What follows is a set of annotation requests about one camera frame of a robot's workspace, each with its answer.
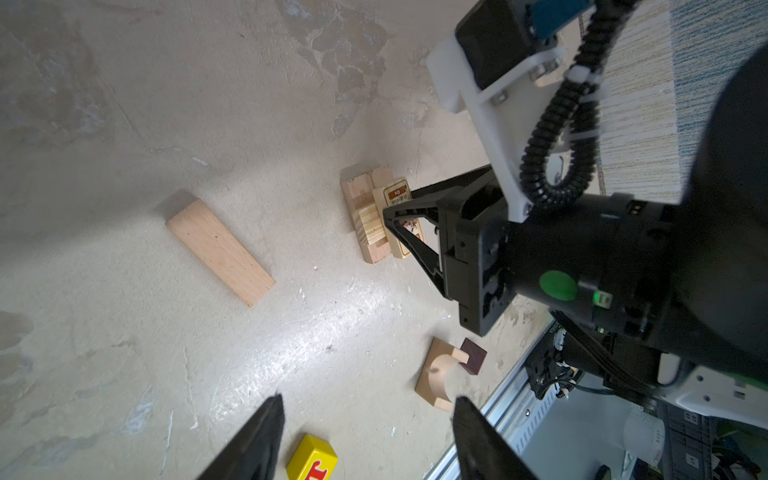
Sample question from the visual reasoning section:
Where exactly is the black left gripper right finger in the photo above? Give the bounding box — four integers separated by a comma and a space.
452, 396, 537, 480

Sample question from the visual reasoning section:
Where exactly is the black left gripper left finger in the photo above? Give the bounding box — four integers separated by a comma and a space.
198, 394, 285, 480

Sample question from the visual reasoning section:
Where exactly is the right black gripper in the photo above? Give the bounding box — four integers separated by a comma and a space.
383, 165, 514, 336

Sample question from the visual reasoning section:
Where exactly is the patterned wood block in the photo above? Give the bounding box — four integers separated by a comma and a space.
373, 177, 425, 259

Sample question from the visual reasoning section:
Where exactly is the light wood block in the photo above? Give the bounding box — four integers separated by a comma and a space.
352, 202, 386, 246

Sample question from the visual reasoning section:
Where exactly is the plain wood block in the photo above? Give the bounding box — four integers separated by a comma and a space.
166, 199, 275, 308

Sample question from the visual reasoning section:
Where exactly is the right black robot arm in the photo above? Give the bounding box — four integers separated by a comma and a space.
384, 50, 767, 428

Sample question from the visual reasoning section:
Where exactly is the wood arch block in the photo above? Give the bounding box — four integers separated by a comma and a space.
414, 337, 469, 412

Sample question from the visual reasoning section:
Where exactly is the dark red triangular block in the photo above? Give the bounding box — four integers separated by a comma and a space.
460, 338, 487, 376

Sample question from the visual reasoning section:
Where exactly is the yellow cube with red letter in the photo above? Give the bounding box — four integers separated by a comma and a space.
286, 434, 338, 480

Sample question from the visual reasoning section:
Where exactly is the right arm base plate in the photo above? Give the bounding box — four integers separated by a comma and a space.
524, 333, 575, 400

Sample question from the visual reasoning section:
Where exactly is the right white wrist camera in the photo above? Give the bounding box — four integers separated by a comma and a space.
427, 0, 593, 223

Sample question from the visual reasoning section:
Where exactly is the black corrugated cable hose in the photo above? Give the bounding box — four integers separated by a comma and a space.
518, 0, 637, 211

